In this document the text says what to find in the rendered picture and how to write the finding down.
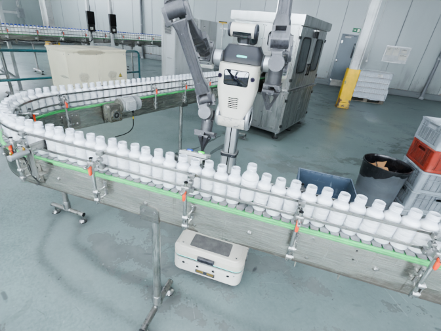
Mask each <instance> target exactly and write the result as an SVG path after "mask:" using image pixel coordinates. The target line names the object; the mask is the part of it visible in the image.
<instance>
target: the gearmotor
mask: <svg viewBox="0 0 441 331"><path fill-rule="evenodd" d="M102 107H103V113H104V121H105V123H108V122H110V123H113V122H116V121H121V120H122V113H123V112H130V111H132V113H134V110H138V109H140V108H141V107H142V101H141V99H140V97H138V96H136V95H135V96H130V97H121V98H116V99H115V101H114V102H111V103H106V104H103V105H102ZM133 127H134V114H133ZM133 127H132V128H131V130H132V129H133ZM131 130H130V131H131ZM130 131H128V132H127V133H129V132H130ZM127 133H125V134H127ZM125 134H122V135H125ZM122 135H118V136H115V137H119V136H122Z"/></svg>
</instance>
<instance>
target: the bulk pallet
mask: <svg viewBox="0 0 441 331"><path fill-rule="evenodd" d="M360 70H361V72H360V75H359V78H358V81H357V83H356V86H355V89H354V92H353V95H352V96H353V97H352V98H354V99H351V100H356V99H361V100H357V101H362V102H369V101H367V100H371V101H376V102H370V103H375V104H383V103H384V101H385V99H386V97H387V93H388V91H389V90H388V88H389V86H390V82H391V81H392V77H393V75H394V74H392V73H389V72H386V71H382V70H372V69H366V68H360ZM357 97H358V98H357Z"/></svg>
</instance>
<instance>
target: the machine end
mask: <svg viewBox="0 0 441 331"><path fill-rule="evenodd" d="M276 14H277V13H276V12H261V11H240V10H232V12H231V19H233V20H235V21H234V22H241V23H249V24H258V25H259V27H260V29H259V36H258V38H257V39H250V45H254V46H260V47H262V51H263V53H264V55H269V56H271V51H268V40H269V35H270V34H271V32H272V25H273V21H274V19H275V17H276ZM331 27H332V24H331V23H329V22H325V21H323V20H320V19H318V18H314V17H313V16H309V15H307V14H292V13H291V33H290V34H292V35H294V37H293V40H294V42H293V51H292V56H291V62H290V65H289V71H288V74H287V78H286V79H282V81H281V83H282V91H281V92H280V94H279V95H278V98H277V99H276V100H275V102H274V104H273V105H272V107H271V108H270V110H266V108H265V105H264V100H263V96H262V93H261V92H262V88H259V89H258V91H257V94H256V97H255V100H254V102H253V105H252V107H253V117H252V122H251V126H254V127H258V128H260V129H264V130H267V131H270V132H273V133H274V136H272V138H273V139H277V138H278V137H277V136H276V134H278V133H280V132H282V131H283V130H287V131H290V130H291V129H290V128H289V127H290V126H292V125H293V124H295V123H298V124H301V122H300V121H301V120H302V119H304V118H305V115H306V114H307V108H308V103H309V100H310V96H311V93H312V92H313V90H312V88H313V86H315V85H316V83H314V80H315V77H316V76H317V70H318V65H319V63H320V58H321V55H322V51H323V48H324V43H325V42H326V35H327V32H330V31H331Z"/></svg>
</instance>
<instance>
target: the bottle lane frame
mask: <svg viewBox="0 0 441 331"><path fill-rule="evenodd" d="M34 158H35V162H36V163H37V164H39V165H40V166H41V170H42V171H45V172H48V173H47V174H45V175H44V176H43V177H44V180H45V182H44V183H42V182H40V186H42V187H47V188H51V189H53V190H57V191H60V192H64V193H66V194H71V195H73V196H77V197H80V198H84V199H86V200H90V201H93V202H94V198H95V195H94V194H93V190H94V189H93V181H92V177H91V176H89V172H88V169H86V170H84V169H83V168H81V167H78V166H77V167H76V166H73V165H69V164H66V163H62V162H59V161H58V162H57V161H54V160H50V159H47V158H42V157H40V156H35V155H34ZM95 177H96V185H97V189H98V190H100V189H101V188H102V187H103V186H104V184H103V181H106V182H107V186H106V187H105V188H106V189H108V194H107V195H105V197H103V198H102V201H101V202H100V204H104V205H107V206H110V207H113V208H117V209H120V210H124V211H128V212H131V213H134V214H137V215H140V206H141V205H143V204H144V205H147V206H151V207H153V208H156V209H157V210H158V211H159V221H161V222H164V223H168V224H170V225H174V226H177V227H181V228H182V214H183V201H182V196H180V194H179V192H177V193H174V192H171V190H170V191H167V190H163V188H162V189H159V188H156V187H150V186H148V184H147V185H143V184H141V183H136V182H133V180H132V181H128V180H126V179H120V178H119V177H113V176H112V175H106V174H105V173H99V172H98V171H97V172H95ZM202 199H203V198H202ZM202 199H201V200H199V199H196V198H194V196H193V197H189V196H188V197H187V210H186V214H187V215H188V214H189V213H190V211H191V210H190V207H191V204H192V205H195V208H194V211H193V212H192V213H194V218H193V219H192V220H191V222H190V223H189V224H188V225H189V227H188V228H187V229H188V230H190V231H194V232H198V233H201V234H205V235H207V236H212V237H214V238H218V239H221V240H225V241H227V242H231V243H235V244H238V245H241V246H245V247H248V248H251V249H254V250H258V251H261V252H265V253H268V254H272V255H275V256H278V257H282V258H285V255H286V253H287V249H288V246H289V243H290V240H291V236H292V234H293V229H294V227H295V225H292V224H291V222H289V223H285V222H282V220H281V219H280V220H279V221H278V220H275V219H272V217H270V218H267V217H263V215H255V214H254V212H253V213H248V212H245V209H244V210H243V211H241V210H237V209H236V207H235V208H229V207H228V205H226V206H222V205H219V203H218V204H214V203H211V201H209V202H206V201H204V200H202ZM297 234H300V235H299V239H298V240H296V242H297V245H296V251H294V252H293V259H291V260H292V261H296V262H298V263H302V264H305V265H309V266H311V267H315V268H318V269H322V270H325V271H329V272H331V273H335V274H338V275H342V276H346V277H349V278H353V279H355V280H359V281H362V282H366V283H368V284H372V285H376V286H379V287H382V288H386V289H389V290H392V291H395V292H399V293H402V294H406V295H408V294H409V293H410V289H411V288H413V283H414V282H412V280H413V279H414V278H415V276H419V274H418V272H419V270H420V268H425V269H426V268H427V267H428V265H429V264H430V262H431V261H429V259H428V258H427V260H424V259H420V258H418V257H417V256H416V255H415V257H413V256H410V255H406V253H405V252H404V254H401V253H398V252H395V251H394V250H393V251H390V250H386V249H384V248H383V247H382V246H381V248H378V247H375V246H373V245H372V244H370V245H368V244H364V243H362V242H361V240H360V242H357V241H353V240H351V239H350V237H349V239H346V238H341V236H340V234H339V236H334V235H331V234H330V232H329V233H328V234H327V233H324V232H320V230H319V229H318V231H315V230H312V229H310V227H308V228H304V227H300V228H299V230H298V232H297ZM425 284H426V285H427V287H426V288H425V289H424V290H423V291H422V292H421V296H419V299H423V300H426V301H430V302H433V303H437V304H439V305H441V266H440V267H439V268H438V269H437V270H434V269H433V270H432V272H431V274H430V275H429V276H428V278H427V279H426V281H425Z"/></svg>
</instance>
